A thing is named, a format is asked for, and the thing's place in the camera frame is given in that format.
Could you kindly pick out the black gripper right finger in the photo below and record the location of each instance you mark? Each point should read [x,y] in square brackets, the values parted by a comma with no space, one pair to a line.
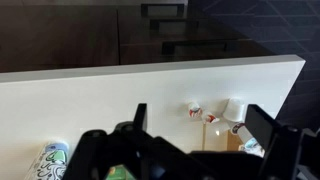
[261,125]

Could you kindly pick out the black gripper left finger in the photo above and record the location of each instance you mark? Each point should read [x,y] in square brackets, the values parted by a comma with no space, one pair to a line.
[140,115]

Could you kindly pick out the small white plastic cup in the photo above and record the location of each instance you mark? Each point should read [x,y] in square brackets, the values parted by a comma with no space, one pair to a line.
[234,109]

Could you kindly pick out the patterned paper cup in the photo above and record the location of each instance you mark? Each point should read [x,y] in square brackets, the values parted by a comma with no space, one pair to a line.
[50,160]

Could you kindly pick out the blue white creamer pod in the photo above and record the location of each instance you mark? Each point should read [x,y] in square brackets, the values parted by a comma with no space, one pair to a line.
[250,145]

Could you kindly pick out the red white creamer pod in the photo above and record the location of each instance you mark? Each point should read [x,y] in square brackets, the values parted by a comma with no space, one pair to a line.
[237,127]
[195,109]
[210,117]

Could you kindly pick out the small wooden condiment box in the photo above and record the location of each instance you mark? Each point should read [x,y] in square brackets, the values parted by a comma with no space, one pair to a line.
[213,141]

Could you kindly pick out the dark wood cabinet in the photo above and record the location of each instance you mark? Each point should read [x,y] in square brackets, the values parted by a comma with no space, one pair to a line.
[66,36]

